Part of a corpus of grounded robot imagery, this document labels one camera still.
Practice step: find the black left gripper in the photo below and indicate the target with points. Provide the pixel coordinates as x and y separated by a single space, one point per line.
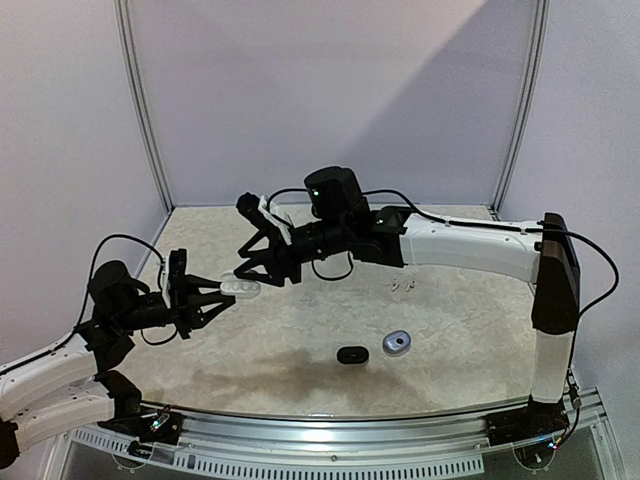
187 300

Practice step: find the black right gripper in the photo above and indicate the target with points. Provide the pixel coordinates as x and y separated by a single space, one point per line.
279 248

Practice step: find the white earbud charging case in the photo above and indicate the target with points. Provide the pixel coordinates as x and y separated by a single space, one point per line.
230 285

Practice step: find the black earbud charging case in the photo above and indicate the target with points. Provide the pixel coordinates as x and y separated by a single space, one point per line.
353 355

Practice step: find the purple earbud charging case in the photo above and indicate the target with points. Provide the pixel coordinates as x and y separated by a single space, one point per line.
397 343

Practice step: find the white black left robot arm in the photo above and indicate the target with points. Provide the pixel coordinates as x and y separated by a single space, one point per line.
74 381

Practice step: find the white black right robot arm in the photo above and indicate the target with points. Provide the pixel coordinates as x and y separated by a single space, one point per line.
539 253

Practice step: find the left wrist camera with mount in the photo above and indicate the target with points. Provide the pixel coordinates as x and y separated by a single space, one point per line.
172 283

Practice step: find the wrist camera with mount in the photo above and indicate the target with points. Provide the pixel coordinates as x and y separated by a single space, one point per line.
172 283
267 217

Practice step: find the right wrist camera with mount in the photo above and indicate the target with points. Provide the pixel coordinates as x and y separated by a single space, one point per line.
267 217

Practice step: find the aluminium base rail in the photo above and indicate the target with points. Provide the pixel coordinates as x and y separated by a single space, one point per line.
468 443

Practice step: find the left aluminium frame post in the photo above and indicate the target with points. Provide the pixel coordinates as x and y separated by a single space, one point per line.
132 68

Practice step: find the aluminium frame post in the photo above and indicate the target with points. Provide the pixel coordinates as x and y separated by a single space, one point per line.
531 71
132 68

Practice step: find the right aluminium frame post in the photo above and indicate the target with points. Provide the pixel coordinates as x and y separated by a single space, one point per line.
531 71

